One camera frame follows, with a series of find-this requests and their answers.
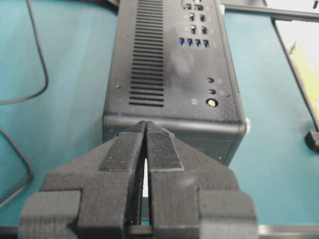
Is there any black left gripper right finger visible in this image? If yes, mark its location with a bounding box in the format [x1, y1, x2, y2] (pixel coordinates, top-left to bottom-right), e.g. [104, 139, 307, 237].
[146, 122, 257, 239]

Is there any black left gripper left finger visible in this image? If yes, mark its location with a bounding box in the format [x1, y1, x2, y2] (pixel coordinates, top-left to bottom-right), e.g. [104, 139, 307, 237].
[18, 121, 146, 239]

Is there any black USB cable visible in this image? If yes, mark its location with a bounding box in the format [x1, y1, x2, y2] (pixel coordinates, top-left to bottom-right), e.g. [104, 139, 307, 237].
[0, 0, 49, 207]

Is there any black mini PC box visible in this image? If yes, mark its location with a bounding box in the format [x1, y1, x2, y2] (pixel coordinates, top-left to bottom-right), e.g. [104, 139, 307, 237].
[103, 0, 247, 165]

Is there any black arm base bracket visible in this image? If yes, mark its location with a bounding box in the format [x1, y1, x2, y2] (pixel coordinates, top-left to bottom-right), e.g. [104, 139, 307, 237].
[305, 130, 319, 152]

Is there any black aluminium frame rail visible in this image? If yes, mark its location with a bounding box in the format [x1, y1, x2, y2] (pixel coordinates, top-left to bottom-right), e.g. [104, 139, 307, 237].
[222, 0, 319, 134]

